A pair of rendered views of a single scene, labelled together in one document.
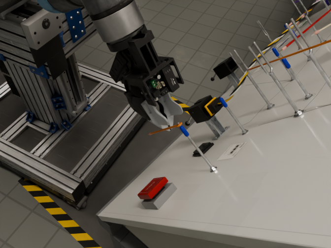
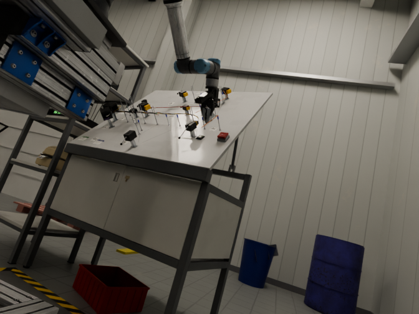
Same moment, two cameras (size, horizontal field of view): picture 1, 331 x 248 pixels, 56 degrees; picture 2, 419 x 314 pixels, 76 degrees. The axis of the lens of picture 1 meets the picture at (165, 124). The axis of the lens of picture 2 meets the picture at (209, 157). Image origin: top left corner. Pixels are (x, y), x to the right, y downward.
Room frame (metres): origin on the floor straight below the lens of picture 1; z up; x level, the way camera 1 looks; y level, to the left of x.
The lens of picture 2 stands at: (0.60, 1.49, 0.63)
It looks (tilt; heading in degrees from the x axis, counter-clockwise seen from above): 13 degrees up; 260
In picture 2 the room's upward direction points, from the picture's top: 16 degrees clockwise
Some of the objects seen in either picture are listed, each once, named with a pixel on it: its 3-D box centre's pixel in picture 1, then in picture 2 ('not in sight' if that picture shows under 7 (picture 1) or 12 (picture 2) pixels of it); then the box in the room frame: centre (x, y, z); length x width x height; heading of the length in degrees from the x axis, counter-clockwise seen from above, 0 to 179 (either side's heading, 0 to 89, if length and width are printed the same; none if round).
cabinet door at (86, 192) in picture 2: not in sight; (86, 188); (0.98, -0.41, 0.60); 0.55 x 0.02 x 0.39; 140
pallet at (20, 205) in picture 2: not in sight; (65, 217); (1.65, -3.06, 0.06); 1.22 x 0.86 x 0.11; 152
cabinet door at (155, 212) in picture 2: not in sight; (149, 207); (0.56, -0.05, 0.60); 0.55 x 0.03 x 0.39; 140
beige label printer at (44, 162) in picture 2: not in sight; (63, 159); (1.31, -0.86, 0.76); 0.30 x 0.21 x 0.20; 53
